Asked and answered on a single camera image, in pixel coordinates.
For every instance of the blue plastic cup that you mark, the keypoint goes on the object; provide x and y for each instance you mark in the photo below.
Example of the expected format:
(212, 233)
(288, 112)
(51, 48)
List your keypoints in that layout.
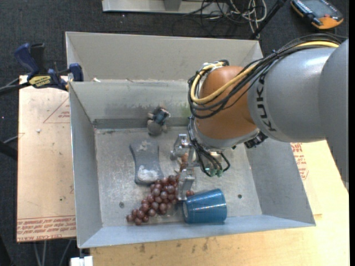
(206, 206)

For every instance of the brown cardboard board, red print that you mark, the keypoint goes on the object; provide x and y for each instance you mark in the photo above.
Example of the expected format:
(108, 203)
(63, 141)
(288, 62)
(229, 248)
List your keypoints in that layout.
(44, 159)

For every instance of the small grey and blue toy figure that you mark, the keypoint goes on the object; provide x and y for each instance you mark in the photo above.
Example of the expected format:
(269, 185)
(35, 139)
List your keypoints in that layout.
(158, 120)

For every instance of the dark grey flat pad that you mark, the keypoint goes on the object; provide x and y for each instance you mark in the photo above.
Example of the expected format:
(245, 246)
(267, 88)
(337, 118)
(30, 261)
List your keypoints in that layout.
(145, 159)

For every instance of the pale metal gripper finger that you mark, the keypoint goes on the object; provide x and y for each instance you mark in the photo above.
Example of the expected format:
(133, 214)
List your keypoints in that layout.
(181, 144)
(185, 183)

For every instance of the grey metal bin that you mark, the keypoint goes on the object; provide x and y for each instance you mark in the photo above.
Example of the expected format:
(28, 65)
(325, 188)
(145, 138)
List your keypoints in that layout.
(119, 159)

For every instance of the red-brown toy grape bunch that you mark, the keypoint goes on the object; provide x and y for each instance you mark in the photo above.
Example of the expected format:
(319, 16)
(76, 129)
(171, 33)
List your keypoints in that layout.
(159, 197)

